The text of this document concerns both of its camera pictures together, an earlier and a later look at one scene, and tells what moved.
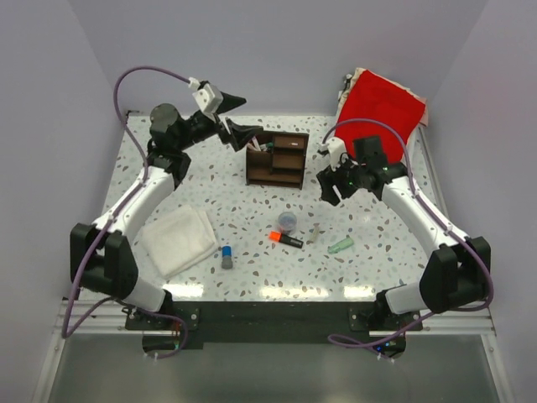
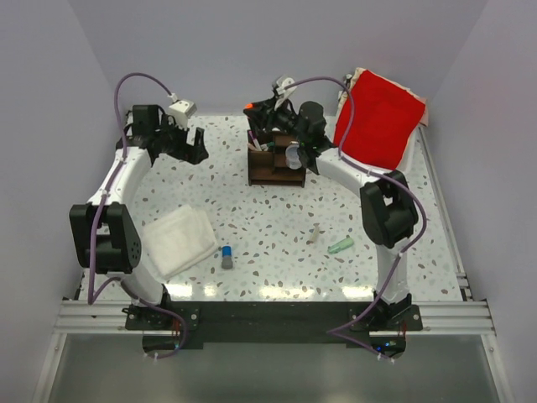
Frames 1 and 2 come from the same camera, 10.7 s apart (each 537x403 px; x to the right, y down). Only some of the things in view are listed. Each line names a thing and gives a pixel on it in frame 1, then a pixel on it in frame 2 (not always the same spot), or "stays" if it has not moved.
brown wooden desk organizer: (284, 165) stays
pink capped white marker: (256, 143) stays
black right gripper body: (346, 174) → (285, 121)
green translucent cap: (346, 243) stays
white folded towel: (178, 238) stays
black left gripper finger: (230, 102) → (199, 152)
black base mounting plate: (182, 325) stays
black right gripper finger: (328, 193) → (259, 117)
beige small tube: (315, 232) stays
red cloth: (375, 98) stays
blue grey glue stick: (226, 257) stays
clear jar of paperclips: (287, 222) → (292, 155)
